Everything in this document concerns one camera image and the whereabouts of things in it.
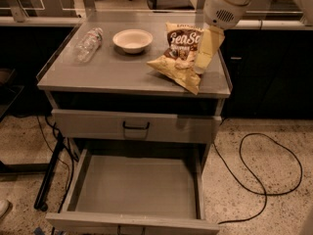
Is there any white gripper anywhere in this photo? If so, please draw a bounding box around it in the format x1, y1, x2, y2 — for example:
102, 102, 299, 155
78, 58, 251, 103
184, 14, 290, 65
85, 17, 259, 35
194, 0, 249, 74

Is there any brown sea salt chip bag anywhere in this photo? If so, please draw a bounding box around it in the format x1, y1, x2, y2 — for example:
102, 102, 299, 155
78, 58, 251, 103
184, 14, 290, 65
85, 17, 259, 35
147, 23, 203, 95

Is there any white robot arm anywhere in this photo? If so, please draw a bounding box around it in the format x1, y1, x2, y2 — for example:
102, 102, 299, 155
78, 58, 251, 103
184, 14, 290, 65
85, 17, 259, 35
194, 0, 313, 74

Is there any grey drawer cabinet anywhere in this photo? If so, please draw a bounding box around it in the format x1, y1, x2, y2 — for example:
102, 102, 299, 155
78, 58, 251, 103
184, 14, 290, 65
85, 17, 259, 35
38, 11, 232, 159

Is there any closed upper grey drawer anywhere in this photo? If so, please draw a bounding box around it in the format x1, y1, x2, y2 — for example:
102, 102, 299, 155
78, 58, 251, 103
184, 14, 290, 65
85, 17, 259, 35
52, 109, 221, 143

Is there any open middle grey drawer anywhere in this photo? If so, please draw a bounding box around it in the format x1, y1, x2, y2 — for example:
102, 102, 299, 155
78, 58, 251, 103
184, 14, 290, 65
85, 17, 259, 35
46, 149, 219, 235

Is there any white paper bowl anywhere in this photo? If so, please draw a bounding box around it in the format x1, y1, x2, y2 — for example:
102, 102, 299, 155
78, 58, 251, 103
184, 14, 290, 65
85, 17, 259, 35
112, 29, 154, 54

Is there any clear plastic water bottle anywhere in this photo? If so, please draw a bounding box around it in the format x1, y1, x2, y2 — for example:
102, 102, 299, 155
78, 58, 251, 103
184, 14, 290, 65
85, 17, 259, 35
73, 27, 103, 63

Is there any white shoe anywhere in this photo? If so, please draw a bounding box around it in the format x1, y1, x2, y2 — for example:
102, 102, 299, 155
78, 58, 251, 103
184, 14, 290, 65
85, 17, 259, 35
0, 200, 10, 218

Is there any black floor cable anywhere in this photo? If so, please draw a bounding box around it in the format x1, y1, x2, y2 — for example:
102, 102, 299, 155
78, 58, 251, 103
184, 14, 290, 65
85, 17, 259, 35
211, 118, 304, 225

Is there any black desk leg frame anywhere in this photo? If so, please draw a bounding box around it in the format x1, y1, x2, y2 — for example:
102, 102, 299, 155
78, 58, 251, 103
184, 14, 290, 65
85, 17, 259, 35
0, 132, 65, 212

